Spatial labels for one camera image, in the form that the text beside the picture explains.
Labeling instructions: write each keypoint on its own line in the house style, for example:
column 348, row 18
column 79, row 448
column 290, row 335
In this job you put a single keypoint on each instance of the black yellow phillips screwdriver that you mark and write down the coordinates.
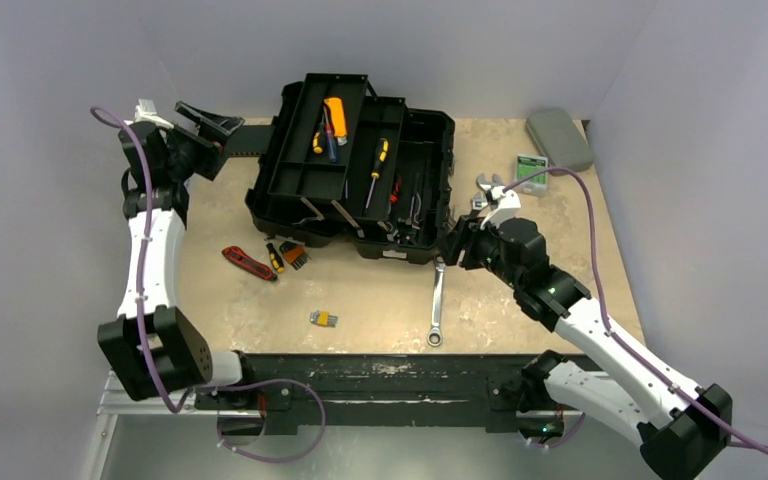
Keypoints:
column 380, row 156

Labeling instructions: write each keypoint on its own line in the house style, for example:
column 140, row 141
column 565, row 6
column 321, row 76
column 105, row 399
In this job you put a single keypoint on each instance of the silver ratchet wrench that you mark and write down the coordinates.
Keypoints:
column 435, row 336

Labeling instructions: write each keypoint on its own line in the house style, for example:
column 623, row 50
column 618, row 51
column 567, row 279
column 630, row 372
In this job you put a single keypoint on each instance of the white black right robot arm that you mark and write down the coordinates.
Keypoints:
column 678, row 426

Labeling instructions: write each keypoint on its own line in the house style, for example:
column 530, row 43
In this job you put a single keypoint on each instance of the orange utility knife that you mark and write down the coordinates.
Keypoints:
column 338, row 119

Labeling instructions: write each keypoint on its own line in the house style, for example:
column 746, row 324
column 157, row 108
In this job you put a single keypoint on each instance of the red black wire stripper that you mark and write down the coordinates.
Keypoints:
column 236, row 256

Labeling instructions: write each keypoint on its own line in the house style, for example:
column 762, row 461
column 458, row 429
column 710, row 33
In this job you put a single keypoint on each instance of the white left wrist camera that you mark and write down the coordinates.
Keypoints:
column 145, row 111

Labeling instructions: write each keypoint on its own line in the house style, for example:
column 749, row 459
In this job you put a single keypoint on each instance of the red blue small screwdriver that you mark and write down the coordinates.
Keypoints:
column 331, row 144

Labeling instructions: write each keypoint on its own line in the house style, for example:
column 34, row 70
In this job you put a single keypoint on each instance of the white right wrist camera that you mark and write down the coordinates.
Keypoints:
column 504, row 204

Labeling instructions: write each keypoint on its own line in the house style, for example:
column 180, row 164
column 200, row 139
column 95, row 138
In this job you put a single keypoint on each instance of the black network switch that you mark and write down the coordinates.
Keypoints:
column 249, row 141

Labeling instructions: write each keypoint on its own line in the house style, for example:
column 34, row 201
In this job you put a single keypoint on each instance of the red handled adjustable wrench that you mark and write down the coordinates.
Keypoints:
column 486, row 184

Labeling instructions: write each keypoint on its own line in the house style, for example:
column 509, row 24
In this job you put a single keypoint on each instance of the green white bit box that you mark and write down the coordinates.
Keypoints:
column 529, row 175

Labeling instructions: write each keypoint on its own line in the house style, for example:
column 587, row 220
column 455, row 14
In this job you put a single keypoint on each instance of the black plastic toolbox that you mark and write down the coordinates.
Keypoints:
column 302, row 196

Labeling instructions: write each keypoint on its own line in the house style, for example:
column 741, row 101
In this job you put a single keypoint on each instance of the steel claw hammer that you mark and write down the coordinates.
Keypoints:
column 411, row 217

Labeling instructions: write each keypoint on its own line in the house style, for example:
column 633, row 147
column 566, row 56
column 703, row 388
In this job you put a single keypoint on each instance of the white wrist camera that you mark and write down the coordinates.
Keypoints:
column 504, row 204
column 145, row 111

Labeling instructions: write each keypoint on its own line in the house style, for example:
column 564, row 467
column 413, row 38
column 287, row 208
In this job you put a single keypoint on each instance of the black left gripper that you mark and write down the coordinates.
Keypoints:
column 213, row 155

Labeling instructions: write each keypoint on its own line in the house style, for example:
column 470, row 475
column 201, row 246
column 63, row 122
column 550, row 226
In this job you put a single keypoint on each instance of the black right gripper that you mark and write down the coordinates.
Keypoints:
column 460, row 241

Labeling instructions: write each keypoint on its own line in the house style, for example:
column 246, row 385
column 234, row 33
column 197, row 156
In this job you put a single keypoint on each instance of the grey plastic case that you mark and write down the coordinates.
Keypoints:
column 557, row 138

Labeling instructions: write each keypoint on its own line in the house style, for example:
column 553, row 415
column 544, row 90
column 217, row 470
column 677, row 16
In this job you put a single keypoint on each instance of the aluminium frame rail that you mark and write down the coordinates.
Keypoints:
column 152, row 298

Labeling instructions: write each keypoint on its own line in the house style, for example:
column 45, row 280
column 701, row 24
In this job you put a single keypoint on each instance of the small black adjustable wrench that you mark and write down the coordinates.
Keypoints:
column 478, row 203

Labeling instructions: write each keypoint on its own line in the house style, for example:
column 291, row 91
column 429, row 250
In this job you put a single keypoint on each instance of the short black yellow screwdriver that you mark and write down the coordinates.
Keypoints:
column 318, row 140

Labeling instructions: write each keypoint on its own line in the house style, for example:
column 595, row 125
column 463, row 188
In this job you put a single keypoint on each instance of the black multi pliers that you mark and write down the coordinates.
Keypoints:
column 415, row 237

